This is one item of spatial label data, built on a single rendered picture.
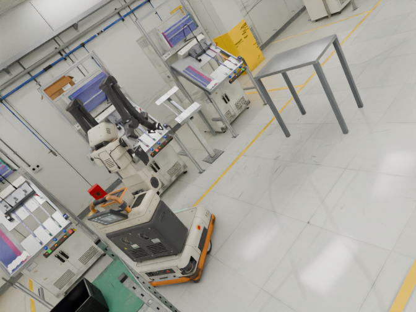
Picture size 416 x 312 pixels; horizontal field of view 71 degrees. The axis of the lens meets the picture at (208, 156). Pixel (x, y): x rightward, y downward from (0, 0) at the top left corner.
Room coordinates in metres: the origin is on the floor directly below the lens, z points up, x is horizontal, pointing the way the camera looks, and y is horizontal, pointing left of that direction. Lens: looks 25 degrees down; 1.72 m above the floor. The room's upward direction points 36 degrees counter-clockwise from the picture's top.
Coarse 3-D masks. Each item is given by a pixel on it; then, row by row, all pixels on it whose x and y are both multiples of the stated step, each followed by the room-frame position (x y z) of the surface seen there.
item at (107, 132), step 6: (96, 126) 2.41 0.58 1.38; (102, 126) 2.37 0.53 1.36; (108, 126) 2.39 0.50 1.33; (114, 126) 2.43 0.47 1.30; (90, 132) 2.44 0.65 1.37; (96, 132) 2.39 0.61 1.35; (102, 132) 2.34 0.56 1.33; (108, 132) 2.35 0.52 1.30; (114, 132) 2.39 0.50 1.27; (90, 138) 2.42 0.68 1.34; (96, 138) 2.37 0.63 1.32; (102, 138) 2.32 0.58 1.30; (108, 138) 2.33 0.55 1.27; (114, 138) 2.36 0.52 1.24; (90, 144) 2.40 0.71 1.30; (96, 144) 2.38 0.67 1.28
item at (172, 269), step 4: (176, 264) 1.85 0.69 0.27; (156, 268) 1.97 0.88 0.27; (160, 268) 1.93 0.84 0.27; (164, 268) 1.90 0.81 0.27; (168, 268) 1.88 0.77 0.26; (172, 268) 1.86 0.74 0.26; (176, 268) 1.84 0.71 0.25; (140, 272) 2.05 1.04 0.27; (144, 272) 2.02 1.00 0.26; (148, 272) 2.01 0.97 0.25; (152, 272) 1.99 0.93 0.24; (156, 272) 1.96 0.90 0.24; (160, 272) 1.94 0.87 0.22; (164, 272) 1.93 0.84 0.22; (168, 272) 1.90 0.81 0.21; (172, 272) 1.89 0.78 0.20; (176, 272) 1.86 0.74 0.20; (144, 276) 2.04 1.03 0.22; (148, 276) 2.03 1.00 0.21; (152, 276) 2.00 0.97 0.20; (156, 276) 1.98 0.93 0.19
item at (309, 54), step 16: (304, 48) 2.68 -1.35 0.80; (320, 48) 2.42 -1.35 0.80; (336, 48) 2.50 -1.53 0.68; (272, 64) 2.85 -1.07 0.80; (288, 64) 2.57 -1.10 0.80; (304, 64) 2.37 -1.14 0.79; (256, 80) 2.86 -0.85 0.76; (288, 80) 3.05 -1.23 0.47; (320, 80) 2.30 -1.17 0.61; (352, 80) 2.48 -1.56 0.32; (272, 112) 2.87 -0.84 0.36; (304, 112) 3.05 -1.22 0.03; (336, 112) 2.28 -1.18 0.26
